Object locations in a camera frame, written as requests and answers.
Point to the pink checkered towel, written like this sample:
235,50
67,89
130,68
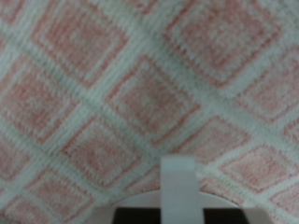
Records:
140,93

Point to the white mug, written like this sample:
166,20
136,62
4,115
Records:
179,186

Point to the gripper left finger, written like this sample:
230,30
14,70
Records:
130,216

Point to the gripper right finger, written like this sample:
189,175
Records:
233,216

